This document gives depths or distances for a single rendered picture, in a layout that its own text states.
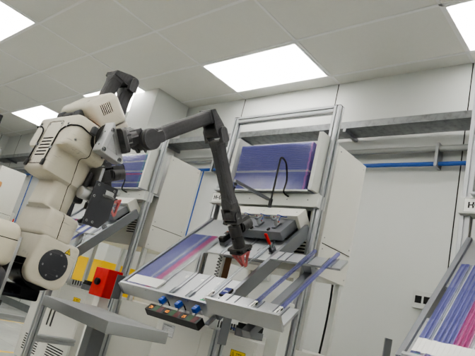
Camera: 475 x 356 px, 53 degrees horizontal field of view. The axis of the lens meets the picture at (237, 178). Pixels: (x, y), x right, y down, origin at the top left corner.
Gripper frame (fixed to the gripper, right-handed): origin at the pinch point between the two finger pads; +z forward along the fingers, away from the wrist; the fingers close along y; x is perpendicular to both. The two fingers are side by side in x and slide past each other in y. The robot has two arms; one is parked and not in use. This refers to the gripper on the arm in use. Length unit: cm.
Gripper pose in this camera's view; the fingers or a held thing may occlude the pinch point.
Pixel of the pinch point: (244, 265)
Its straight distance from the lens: 221.1
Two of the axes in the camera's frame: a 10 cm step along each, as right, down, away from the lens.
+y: -7.3, 0.3, 6.8
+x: -6.4, 3.3, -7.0
